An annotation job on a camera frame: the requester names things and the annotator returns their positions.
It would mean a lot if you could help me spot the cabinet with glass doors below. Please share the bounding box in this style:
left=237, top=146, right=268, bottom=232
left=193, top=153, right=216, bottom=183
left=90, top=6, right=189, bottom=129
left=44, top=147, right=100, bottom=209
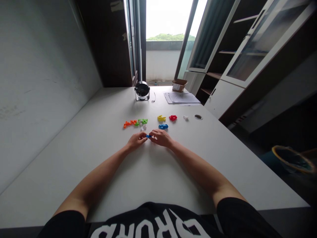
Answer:
left=186, top=0, right=317, bottom=127

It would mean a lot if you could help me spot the person's right hand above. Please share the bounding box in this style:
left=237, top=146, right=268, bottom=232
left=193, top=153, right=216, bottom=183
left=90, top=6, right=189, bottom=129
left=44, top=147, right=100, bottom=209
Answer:
left=150, top=129, right=174, bottom=148

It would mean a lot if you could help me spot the bin with yellow rim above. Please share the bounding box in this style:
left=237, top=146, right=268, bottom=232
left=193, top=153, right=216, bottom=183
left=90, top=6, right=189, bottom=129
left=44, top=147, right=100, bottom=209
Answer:
left=271, top=145, right=315, bottom=174

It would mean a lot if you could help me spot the open cardboard box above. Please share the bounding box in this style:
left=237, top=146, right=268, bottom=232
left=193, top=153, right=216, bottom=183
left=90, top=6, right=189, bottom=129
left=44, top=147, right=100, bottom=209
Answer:
left=172, top=79, right=189, bottom=93

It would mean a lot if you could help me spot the person's body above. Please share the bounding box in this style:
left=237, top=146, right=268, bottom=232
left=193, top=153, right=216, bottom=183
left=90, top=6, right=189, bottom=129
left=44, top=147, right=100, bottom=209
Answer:
left=37, top=197, right=283, bottom=238

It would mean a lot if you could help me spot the black desk fan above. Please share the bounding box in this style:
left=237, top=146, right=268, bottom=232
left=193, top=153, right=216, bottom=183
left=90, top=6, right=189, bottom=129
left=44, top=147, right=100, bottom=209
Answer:
left=134, top=81, right=150, bottom=101

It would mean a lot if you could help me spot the stack of white papers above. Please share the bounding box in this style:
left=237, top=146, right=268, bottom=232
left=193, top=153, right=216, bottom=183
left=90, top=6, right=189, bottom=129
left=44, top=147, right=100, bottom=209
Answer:
left=163, top=92, right=201, bottom=106

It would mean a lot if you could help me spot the window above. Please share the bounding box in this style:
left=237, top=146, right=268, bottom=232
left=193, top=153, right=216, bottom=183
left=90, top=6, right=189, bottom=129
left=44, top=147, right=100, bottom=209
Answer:
left=123, top=0, right=208, bottom=84

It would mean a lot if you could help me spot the person's left hand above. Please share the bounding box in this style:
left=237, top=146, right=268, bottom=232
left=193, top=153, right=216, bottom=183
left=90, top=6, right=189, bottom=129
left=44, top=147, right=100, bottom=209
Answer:
left=126, top=132, right=149, bottom=151

